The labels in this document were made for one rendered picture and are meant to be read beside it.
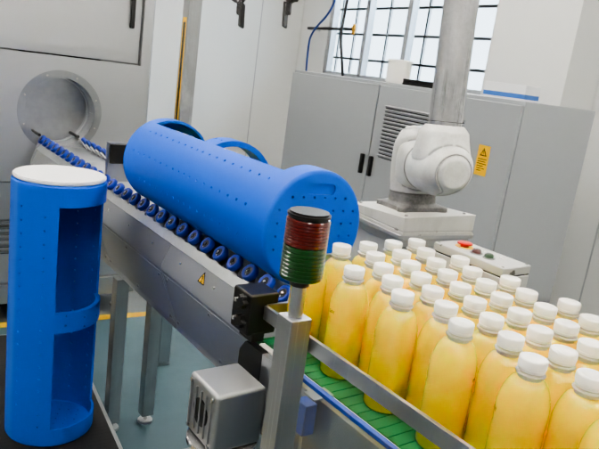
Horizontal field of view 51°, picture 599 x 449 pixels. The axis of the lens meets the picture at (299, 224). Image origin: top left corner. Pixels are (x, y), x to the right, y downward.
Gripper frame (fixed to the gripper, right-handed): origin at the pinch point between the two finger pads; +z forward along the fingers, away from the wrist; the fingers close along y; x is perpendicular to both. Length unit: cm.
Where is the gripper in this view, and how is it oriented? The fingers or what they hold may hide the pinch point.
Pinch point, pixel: (262, 23)
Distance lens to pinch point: 195.4
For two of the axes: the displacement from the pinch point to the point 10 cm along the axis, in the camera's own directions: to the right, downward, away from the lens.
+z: -0.7, 10.0, 0.5
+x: 2.8, -0.3, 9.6
